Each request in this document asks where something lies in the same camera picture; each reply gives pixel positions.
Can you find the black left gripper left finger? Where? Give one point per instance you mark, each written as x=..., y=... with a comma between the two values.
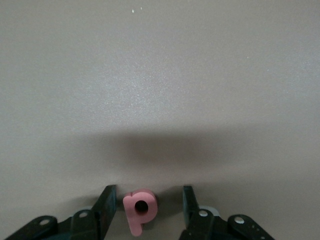
x=105, y=215

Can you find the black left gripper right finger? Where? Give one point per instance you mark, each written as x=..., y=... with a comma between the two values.
x=197, y=225

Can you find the pink foam letter p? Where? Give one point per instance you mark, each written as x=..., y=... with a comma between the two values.
x=132, y=222

